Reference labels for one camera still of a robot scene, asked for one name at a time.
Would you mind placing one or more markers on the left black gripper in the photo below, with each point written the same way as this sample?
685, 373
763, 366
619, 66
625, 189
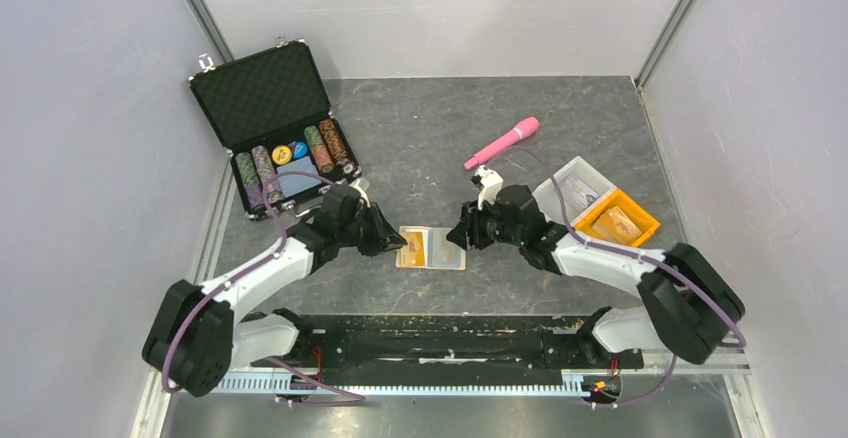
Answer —
384, 237

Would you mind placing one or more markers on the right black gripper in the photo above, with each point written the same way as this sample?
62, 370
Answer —
467, 232

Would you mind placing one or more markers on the beige card holder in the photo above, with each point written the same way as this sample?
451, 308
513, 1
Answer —
441, 254

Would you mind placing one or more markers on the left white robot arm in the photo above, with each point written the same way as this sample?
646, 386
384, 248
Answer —
201, 332

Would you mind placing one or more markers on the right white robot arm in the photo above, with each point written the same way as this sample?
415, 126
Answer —
686, 306

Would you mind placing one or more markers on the blue card deck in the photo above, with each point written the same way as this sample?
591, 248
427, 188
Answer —
302, 176

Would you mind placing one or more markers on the card in white bin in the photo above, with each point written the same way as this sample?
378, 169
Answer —
578, 193

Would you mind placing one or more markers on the card in orange bin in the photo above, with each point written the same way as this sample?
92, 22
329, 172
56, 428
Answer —
615, 225

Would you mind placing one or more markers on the green red chip stack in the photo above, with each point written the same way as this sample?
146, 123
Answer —
319, 150

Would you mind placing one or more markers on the blue dealer chip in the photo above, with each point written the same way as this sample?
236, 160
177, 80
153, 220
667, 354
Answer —
299, 149

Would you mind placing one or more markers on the orange black chip stack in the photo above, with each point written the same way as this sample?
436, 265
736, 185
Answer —
333, 141

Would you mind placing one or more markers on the pink toy microphone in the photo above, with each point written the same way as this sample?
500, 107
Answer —
523, 129

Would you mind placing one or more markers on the black poker chip case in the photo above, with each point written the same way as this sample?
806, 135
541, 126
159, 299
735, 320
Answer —
269, 98

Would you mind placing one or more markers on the white plastic bin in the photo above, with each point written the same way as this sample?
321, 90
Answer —
547, 198

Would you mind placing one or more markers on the yellow dealer chip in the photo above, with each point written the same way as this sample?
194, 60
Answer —
281, 155

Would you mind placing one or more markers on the purple grey chip stack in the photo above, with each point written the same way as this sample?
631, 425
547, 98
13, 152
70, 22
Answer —
266, 172

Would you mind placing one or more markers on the green purple chip stack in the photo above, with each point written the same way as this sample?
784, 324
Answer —
251, 182

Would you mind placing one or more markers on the orange plastic bin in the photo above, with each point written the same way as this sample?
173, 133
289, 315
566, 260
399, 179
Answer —
648, 224

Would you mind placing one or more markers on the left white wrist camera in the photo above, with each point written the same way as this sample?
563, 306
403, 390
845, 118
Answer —
361, 185

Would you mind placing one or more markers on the white slotted cable duct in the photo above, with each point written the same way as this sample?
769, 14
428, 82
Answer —
280, 383

